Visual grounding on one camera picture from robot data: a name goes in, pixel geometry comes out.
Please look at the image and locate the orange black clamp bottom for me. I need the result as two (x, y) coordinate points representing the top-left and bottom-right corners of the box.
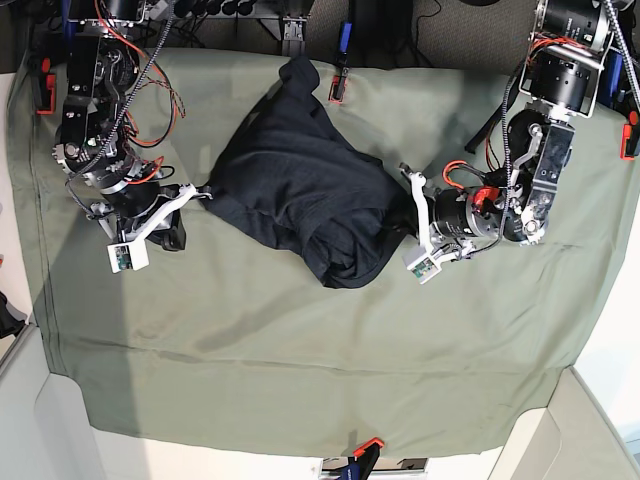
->
(338, 437), (385, 480)

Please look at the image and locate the black object left edge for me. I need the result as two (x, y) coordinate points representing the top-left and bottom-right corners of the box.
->
(0, 293), (26, 339)

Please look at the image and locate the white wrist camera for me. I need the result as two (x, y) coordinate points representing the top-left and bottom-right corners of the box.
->
(402, 245), (442, 285)
(107, 240), (149, 274)

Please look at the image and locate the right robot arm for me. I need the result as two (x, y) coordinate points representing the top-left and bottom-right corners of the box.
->
(53, 1), (192, 252)

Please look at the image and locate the green table cloth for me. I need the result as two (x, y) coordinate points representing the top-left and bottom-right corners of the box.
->
(7, 71), (639, 457)

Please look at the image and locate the aluminium frame bracket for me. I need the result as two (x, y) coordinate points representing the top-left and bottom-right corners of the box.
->
(281, 16), (307, 58)

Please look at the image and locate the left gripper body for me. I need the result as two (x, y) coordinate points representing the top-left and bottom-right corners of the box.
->
(399, 162), (507, 262)

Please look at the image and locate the blue clamp top centre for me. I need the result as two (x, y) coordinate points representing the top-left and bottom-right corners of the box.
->
(328, 21), (352, 104)

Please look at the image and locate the black power adapter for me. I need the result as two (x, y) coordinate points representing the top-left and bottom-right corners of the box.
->
(348, 0), (414, 50)

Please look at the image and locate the orange clamp left edge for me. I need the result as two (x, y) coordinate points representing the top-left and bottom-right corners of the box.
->
(28, 55), (56, 115)

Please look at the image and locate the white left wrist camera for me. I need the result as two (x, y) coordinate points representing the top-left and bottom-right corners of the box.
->
(402, 245), (442, 285)

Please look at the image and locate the orange clamp edge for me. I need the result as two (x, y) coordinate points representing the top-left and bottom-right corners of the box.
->
(620, 111), (640, 161)
(28, 55), (56, 115)

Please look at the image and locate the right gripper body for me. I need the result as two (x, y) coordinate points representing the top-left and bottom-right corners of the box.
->
(90, 182), (213, 244)

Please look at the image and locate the blue clamp top right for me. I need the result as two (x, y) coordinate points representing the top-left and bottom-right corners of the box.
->
(598, 49), (629, 111)

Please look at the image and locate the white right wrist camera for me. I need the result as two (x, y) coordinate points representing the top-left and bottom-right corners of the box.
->
(107, 240), (149, 274)

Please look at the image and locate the blue clamp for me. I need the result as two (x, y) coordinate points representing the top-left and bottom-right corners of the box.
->
(328, 21), (352, 104)
(598, 49), (629, 111)
(59, 0), (78, 44)

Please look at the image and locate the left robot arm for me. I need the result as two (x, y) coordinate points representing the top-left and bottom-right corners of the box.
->
(400, 1), (639, 280)

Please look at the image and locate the dark navy long-sleeve shirt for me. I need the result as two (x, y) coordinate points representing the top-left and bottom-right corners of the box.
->
(202, 56), (411, 289)

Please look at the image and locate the orange clamp right edge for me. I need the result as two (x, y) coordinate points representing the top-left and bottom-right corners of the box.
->
(620, 111), (640, 161)

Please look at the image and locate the blue clamp top left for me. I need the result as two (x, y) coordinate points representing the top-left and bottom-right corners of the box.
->
(59, 0), (78, 44)

